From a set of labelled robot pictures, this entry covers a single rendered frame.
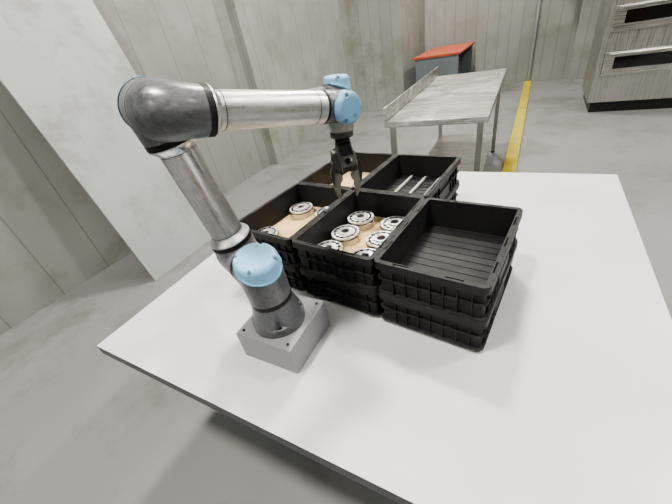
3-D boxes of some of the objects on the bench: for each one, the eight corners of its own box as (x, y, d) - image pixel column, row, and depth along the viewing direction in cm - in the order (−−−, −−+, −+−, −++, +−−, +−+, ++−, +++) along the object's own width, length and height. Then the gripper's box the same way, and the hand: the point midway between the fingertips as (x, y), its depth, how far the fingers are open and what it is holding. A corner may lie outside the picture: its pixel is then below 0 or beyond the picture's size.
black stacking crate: (482, 357, 84) (486, 325, 78) (379, 320, 100) (375, 291, 94) (513, 268, 110) (519, 238, 103) (427, 251, 126) (427, 224, 119)
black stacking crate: (379, 320, 100) (375, 291, 94) (304, 294, 117) (297, 268, 110) (427, 251, 126) (427, 224, 119) (360, 237, 142) (357, 213, 135)
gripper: (356, 125, 104) (360, 187, 116) (319, 131, 103) (327, 193, 115) (363, 131, 97) (367, 196, 109) (324, 137, 96) (332, 203, 108)
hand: (348, 194), depth 109 cm, fingers open, 5 cm apart
